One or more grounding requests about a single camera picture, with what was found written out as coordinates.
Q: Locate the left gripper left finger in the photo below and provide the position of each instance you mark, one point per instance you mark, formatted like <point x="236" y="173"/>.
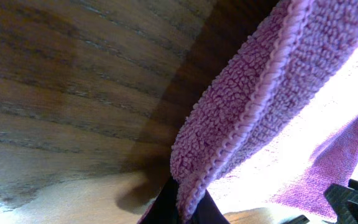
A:
<point x="164" y="210"/>

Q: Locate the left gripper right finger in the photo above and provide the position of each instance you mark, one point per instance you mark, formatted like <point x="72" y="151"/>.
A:
<point x="207" y="212"/>

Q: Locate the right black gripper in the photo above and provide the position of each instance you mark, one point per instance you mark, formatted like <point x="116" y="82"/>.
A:
<point x="331" y="201"/>

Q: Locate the purple microfiber cloth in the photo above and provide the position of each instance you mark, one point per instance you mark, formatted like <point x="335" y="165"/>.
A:
<point x="285" y="108"/>

